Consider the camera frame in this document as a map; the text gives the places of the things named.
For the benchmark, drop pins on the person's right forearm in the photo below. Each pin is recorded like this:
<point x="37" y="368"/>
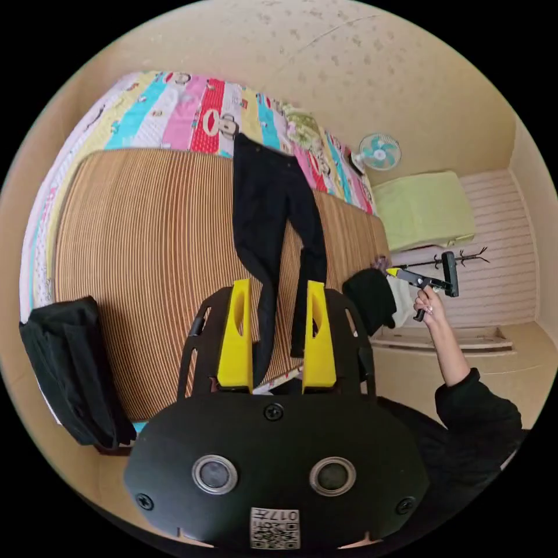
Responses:
<point x="451" y="353"/>

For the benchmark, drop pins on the dark coat stand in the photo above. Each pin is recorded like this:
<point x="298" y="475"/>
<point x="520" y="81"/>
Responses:
<point x="462" y="258"/>

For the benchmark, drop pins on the light green cloth cover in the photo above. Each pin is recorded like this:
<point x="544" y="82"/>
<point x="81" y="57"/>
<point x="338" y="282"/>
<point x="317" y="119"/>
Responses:
<point x="423" y="209"/>

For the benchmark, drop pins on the white and teal fan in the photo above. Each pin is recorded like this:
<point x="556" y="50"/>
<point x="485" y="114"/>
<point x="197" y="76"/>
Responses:
<point x="379" y="153"/>

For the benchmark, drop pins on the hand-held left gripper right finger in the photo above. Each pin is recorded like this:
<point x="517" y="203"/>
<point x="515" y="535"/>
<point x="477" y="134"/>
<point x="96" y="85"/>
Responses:
<point x="320" y="353"/>

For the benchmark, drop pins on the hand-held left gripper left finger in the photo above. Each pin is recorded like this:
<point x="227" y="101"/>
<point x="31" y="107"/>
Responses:
<point x="235" y="348"/>

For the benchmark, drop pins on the bed with woven mat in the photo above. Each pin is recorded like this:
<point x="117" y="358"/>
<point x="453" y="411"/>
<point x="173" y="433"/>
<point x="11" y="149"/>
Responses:
<point x="144" y="239"/>

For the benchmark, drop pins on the floral pillow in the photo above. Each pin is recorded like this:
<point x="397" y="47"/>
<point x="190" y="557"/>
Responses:
<point x="301" y="124"/>

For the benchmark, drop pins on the black pants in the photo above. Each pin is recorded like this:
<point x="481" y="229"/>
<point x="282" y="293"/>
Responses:
<point x="266" y="196"/>

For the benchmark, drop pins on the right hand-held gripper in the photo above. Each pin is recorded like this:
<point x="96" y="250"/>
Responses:
<point x="431" y="284"/>

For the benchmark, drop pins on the person's right hand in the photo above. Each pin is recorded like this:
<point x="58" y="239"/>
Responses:
<point x="429" y="305"/>

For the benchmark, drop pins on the pile of black and white clothes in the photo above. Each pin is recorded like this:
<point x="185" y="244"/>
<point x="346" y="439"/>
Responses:
<point x="370" y="301"/>

